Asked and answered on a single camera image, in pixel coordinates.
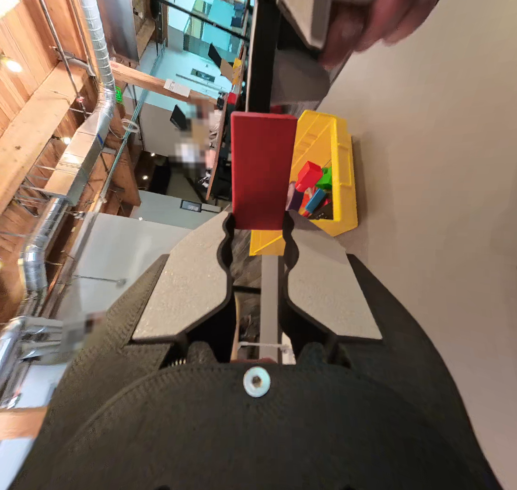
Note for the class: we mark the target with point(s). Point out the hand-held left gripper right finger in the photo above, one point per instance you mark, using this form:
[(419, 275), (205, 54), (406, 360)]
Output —
[(335, 296)]

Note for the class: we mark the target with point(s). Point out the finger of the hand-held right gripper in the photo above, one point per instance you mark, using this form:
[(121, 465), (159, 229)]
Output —
[(295, 78), (303, 1)]

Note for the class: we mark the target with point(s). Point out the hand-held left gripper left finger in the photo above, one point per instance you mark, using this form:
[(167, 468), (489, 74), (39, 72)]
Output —
[(182, 296)]

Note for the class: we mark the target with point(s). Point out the red toy block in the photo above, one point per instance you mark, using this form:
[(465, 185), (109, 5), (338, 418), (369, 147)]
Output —
[(262, 175)]

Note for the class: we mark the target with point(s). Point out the person's right hand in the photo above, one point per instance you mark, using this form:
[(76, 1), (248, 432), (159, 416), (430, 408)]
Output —
[(388, 17)]

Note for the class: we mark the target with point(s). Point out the small red toy brick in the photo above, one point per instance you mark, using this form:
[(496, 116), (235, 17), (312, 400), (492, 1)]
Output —
[(308, 175)]

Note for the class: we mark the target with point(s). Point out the green toy block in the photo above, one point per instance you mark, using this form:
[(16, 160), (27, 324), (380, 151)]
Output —
[(325, 179)]

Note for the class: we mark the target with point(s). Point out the yellow plastic bin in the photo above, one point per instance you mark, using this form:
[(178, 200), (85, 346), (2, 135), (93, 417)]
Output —
[(339, 175)]

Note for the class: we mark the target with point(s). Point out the wooden beam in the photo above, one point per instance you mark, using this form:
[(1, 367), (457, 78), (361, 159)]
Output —
[(145, 80)]

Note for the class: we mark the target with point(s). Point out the black wall sign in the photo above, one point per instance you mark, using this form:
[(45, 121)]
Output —
[(191, 207)]

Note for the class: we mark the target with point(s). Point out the silver ventilation duct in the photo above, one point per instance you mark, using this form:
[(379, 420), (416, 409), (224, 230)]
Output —
[(97, 38)]

